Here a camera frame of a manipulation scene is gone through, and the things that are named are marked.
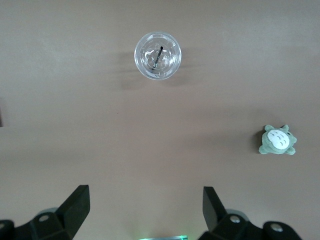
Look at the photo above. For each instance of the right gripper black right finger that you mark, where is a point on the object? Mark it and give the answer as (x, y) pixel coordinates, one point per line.
(215, 215)

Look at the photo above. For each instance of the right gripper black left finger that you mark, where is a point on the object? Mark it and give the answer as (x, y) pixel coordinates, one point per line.
(72, 215)

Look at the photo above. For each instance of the purple smartphone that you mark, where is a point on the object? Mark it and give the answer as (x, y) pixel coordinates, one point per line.
(1, 112)

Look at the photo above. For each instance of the brown table cover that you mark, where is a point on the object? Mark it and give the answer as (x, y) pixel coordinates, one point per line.
(75, 125)

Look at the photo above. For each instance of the grey green Totoro plush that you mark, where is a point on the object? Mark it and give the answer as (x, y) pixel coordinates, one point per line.
(276, 140)

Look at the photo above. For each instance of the black drinking straw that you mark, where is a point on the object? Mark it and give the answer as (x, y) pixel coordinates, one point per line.
(159, 53)

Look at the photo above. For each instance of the clear plastic lidded cup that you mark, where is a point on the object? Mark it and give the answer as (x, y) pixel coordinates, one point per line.
(145, 50)

